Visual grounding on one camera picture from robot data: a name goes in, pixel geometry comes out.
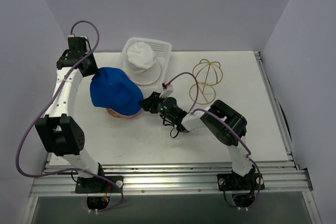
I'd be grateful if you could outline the blue baseball cap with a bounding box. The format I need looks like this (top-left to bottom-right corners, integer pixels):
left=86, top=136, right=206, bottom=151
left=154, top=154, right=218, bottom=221
left=89, top=67, right=143, bottom=115

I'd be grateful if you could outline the pink baseball cap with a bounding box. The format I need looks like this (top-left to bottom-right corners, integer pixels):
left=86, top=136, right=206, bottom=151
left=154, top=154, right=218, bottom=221
left=114, top=112, right=139, bottom=119

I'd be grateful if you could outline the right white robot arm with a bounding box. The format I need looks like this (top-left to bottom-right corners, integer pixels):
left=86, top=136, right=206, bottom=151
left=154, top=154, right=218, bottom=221
left=139, top=92, right=256, bottom=189

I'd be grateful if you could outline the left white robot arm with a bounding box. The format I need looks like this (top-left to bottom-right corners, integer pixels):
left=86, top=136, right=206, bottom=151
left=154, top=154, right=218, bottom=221
left=35, top=35, right=106, bottom=192

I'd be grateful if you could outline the white bucket hat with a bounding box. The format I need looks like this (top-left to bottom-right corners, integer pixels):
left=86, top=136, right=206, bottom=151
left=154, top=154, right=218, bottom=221
left=122, top=42, right=161, bottom=86

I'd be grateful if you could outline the wooden hat stand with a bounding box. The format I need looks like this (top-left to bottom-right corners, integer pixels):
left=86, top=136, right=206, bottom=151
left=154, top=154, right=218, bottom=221
left=106, top=108, right=123, bottom=118

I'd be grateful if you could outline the white plastic basket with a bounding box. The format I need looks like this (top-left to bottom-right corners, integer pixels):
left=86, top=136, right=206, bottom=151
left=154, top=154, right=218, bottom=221
left=118, top=37, right=172, bottom=91

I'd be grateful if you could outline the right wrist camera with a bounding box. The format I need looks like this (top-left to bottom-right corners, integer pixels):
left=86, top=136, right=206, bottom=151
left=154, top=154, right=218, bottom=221
left=159, top=82, right=174, bottom=98

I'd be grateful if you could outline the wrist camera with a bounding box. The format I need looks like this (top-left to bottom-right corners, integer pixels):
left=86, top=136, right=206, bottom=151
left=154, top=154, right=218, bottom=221
left=159, top=82, right=174, bottom=98
left=68, top=34, right=88, bottom=40

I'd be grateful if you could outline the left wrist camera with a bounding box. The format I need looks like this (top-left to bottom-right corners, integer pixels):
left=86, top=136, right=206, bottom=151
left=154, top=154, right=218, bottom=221
left=68, top=34, right=88, bottom=40

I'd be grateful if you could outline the gold wire hat stand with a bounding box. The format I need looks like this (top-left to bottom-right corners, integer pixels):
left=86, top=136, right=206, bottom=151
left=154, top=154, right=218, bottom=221
left=189, top=58, right=224, bottom=105

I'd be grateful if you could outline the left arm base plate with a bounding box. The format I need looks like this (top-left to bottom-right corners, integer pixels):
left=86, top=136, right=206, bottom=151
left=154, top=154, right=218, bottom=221
left=75, top=176, right=124, bottom=194

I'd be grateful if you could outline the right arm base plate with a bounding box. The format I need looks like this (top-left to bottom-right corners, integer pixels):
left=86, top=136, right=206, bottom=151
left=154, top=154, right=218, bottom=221
left=217, top=173, right=259, bottom=191

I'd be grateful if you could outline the aluminium mounting rail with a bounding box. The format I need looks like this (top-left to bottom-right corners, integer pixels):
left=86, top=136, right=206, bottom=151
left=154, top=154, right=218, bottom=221
left=30, top=161, right=313, bottom=197

